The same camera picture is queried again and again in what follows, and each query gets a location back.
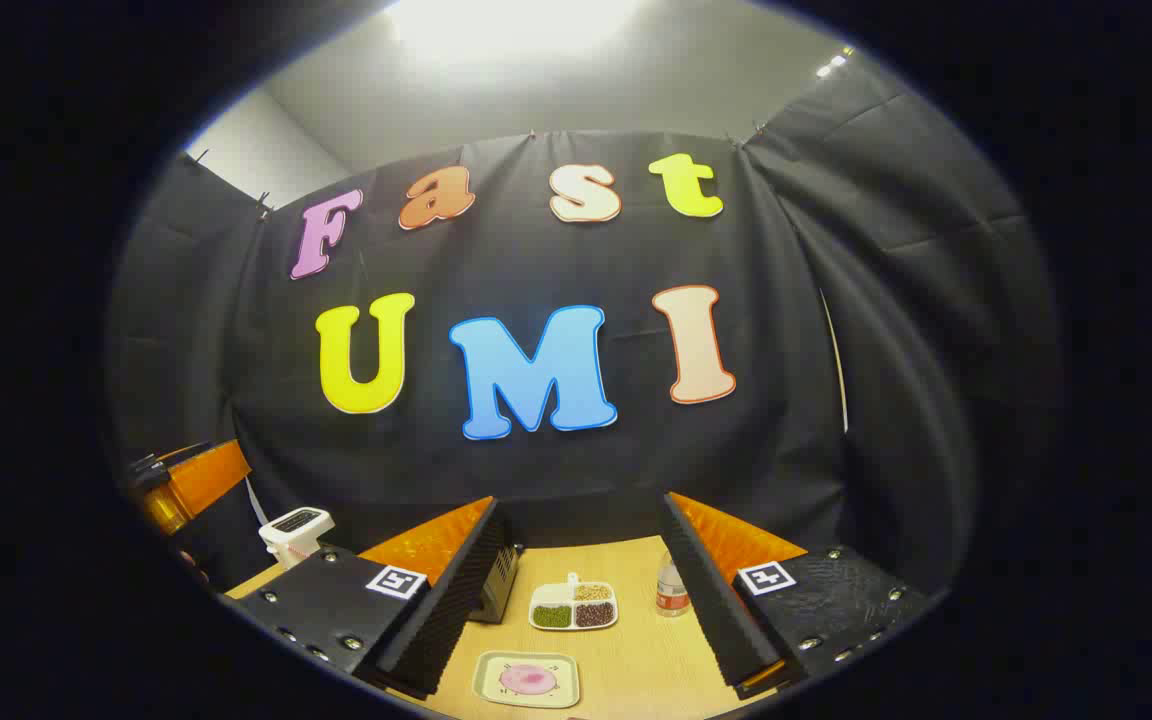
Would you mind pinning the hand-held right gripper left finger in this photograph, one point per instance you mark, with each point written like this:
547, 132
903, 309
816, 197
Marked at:
456, 600

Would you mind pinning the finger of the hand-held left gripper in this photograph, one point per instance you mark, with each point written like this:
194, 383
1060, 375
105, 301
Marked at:
208, 475

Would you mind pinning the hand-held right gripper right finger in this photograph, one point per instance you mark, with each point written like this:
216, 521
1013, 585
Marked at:
711, 600

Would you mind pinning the black electric oven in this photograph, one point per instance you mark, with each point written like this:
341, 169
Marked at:
496, 590

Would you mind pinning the cream square plate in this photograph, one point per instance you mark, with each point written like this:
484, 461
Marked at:
491, 690

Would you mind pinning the pink ham slice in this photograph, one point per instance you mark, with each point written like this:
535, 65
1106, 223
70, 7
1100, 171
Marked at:
526, 680

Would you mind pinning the clear water bottle red label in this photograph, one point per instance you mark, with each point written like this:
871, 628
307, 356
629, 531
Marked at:
671, 595

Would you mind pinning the white divided tray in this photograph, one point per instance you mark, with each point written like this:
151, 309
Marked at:
551, 594

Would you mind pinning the pile of green mung beans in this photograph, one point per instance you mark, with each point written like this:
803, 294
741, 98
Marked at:
552, 616

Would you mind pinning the white toaster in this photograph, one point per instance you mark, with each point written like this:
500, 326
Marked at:
296, 535

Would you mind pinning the pile of red beans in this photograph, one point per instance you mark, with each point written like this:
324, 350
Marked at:
594, 614

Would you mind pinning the pile of yellow soybeans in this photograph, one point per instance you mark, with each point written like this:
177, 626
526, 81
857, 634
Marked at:
592, 592

